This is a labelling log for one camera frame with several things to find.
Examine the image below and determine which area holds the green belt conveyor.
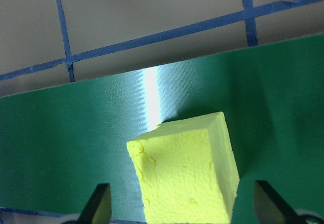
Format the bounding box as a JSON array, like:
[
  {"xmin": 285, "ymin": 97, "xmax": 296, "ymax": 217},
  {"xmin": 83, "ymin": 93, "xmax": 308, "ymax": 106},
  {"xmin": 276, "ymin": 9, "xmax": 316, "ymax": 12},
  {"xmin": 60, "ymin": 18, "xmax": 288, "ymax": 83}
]
[{"xmin": 0, "ymin": 32, "xmax": 324, "ymax": 224}]

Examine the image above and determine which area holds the yellow foam block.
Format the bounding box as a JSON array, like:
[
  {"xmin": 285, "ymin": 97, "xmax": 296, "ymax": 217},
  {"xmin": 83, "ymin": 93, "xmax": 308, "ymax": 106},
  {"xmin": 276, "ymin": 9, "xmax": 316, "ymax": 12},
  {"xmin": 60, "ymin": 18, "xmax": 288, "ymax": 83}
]
[{"xmin": 126, "ymin": 111, "xmax": 240, "ymax": 224}]

